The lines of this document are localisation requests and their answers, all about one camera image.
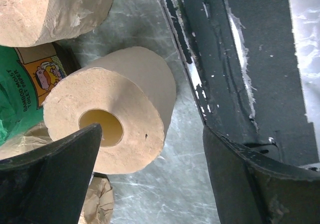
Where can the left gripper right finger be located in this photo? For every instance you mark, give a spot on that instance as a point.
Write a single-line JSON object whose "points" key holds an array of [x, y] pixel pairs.
{"points": [[251, 188]]}

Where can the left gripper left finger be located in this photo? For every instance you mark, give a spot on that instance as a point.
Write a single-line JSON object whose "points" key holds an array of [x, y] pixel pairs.
{"points": [[47, 179]]}

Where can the brown ink-blot roll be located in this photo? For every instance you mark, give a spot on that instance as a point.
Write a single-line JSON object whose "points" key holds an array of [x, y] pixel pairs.
{"points": [[97, 201]]}

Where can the green roll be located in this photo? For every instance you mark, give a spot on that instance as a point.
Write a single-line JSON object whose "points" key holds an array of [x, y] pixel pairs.
{"points": [[27, 76]]}

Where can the plain brown roll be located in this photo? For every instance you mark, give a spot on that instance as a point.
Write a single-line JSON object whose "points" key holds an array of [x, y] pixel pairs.
{"points": [[131, 93], [28, 23]]}

